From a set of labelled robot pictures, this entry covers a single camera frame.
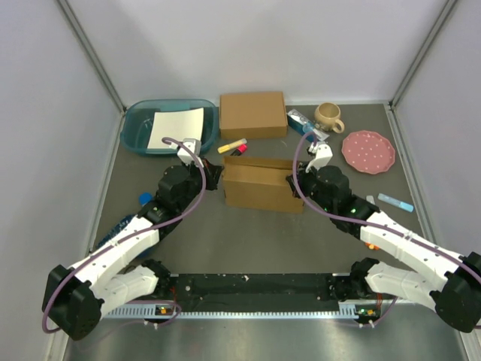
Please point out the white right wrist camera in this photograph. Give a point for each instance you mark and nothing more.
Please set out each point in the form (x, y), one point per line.
(321, 153)

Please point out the pink dotted plate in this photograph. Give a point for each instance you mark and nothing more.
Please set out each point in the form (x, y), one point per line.
(368, 152)

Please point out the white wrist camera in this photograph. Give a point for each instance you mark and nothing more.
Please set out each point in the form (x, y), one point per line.
(321, 153)
(189, 151)

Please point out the orange plush flower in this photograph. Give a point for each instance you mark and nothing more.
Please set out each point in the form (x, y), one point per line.
(372, 246)

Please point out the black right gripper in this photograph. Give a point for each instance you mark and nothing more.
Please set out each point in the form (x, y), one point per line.
(302, 177)

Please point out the blue toothbrush package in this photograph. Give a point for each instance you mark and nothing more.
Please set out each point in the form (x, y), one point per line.
(303, 125)

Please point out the grey slotted cable duct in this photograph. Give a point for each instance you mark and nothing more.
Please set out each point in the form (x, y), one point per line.
(159, 312)

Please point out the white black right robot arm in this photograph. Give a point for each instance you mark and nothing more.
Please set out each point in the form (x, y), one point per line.
(446, 282)

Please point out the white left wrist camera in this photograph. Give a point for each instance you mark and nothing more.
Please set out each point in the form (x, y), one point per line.
(189, 151)

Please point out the yellow highlighter pen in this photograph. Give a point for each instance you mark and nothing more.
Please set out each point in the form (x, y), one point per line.
(231, 146)

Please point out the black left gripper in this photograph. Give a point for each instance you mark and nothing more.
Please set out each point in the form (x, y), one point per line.
(212, 174)

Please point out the light blue marker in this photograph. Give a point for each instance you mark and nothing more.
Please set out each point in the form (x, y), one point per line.
(396, 202)

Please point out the beige ceramic mug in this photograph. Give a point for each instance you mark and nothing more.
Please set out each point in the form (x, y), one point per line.
(327, 117)

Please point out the white paper sheet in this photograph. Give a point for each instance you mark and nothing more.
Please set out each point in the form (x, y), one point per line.
(177, 125)

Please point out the closed brown cardboard box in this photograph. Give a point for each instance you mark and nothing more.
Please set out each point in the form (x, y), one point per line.
(255, 115)

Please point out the dark blue patterned pouch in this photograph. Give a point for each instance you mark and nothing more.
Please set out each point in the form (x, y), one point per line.
(115, 230)

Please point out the teal plastic bin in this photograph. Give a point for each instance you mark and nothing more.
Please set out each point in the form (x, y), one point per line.
(147, 122)

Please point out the brown cardboard box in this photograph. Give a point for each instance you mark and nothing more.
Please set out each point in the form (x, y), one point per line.
(259, 183)
(255, 115)

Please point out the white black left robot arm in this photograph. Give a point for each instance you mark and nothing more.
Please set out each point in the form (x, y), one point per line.
(78, 297)

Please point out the black pink highlighter pen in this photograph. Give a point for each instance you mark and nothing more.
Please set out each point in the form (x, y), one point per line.
(239, 150)

